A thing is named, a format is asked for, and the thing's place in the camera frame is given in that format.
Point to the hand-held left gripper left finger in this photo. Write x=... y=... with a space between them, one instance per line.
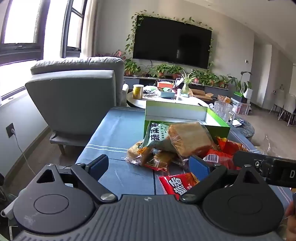
x=98 y=165

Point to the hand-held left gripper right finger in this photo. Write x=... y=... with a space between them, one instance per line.
x=198 y=166

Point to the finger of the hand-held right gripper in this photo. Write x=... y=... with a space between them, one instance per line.
x=241 y=157

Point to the red and yellow snack packet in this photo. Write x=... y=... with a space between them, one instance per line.
x=231 y=146

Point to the red barcode snack packet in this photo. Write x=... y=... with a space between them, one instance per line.
x=219 y=158

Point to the red white-lettered snack packet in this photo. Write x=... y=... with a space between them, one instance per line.
x=175 y=183

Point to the clear sandwich bread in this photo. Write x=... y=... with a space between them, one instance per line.
x=189 y=139

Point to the clear brown cake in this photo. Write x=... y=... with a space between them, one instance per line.
x=161 y=160

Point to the orange label bread packet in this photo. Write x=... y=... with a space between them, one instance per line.
x=138 y=153

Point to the pale green snack packet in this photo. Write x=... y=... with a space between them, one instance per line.
x=157 y=139

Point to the green cardboard box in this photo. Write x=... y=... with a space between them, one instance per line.
x=161 y=105

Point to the person's right hand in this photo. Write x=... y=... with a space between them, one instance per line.
x=291 y=217

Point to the clear plastic bag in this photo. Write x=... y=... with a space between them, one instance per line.
x=270 y=146

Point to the dark marble round table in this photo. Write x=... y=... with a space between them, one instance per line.
x=245 y=129

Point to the blue striped tablecloth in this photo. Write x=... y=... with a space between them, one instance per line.
x=115 y=139

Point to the clear storage box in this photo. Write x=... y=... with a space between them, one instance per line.
x=242 y=107

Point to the glass mug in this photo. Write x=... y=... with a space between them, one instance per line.
x=222 y=111

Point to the green lidded black box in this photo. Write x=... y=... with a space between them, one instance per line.
x=239 y=97

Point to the orange bag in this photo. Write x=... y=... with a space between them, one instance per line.
x=224 y=99

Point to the tall plant in white pot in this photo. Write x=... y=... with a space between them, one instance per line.
x=248 y=92

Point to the white dining chair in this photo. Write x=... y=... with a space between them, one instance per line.
x=278 y=99
x=289 y=104

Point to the white round table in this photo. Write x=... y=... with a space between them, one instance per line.
x=185 y=99

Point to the grey armchair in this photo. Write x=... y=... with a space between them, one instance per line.
x=76 y=97

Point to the open cardboard box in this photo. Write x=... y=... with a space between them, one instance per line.
x=198 y=92

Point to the light blue tray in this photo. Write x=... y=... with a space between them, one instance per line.
x=167 y=94

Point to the spider plant in glass vase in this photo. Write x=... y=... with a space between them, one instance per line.
x=185 y=89

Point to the yellow can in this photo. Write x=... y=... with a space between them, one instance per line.
x=138 y=92

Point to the orange box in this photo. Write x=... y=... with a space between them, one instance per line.
x=165 y=83

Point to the row of potted plants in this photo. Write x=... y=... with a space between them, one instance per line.
x=131 y=67

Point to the red festive decoration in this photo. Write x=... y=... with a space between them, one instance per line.
x=119 y=54

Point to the black flat television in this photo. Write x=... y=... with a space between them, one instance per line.
x=171 y=41

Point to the green trailing vine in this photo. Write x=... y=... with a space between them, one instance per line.
x=130 y=38

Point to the beige curtain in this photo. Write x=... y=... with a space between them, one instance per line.
x=89 y=27

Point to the black framed window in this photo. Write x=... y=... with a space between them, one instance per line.
x=20 y=25
x=75 y=23

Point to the wall socket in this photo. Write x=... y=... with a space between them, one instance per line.
x=10 y=130

